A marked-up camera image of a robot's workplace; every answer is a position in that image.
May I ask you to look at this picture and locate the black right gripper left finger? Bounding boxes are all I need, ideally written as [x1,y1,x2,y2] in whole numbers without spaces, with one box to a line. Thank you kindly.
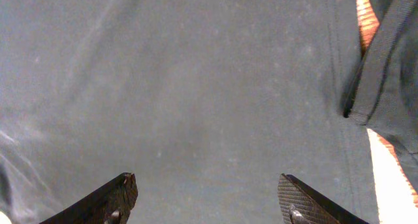
[41,172,138,224]

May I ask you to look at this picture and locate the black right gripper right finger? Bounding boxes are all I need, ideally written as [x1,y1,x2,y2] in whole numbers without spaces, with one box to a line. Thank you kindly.
[278,174,368,224]

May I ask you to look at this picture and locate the black polo shirt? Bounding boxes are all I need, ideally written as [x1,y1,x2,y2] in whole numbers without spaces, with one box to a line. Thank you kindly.
[1,0,379,223]

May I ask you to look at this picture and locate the pile of black clothes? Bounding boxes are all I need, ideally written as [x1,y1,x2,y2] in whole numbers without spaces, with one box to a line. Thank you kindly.
[344,0,417,188]

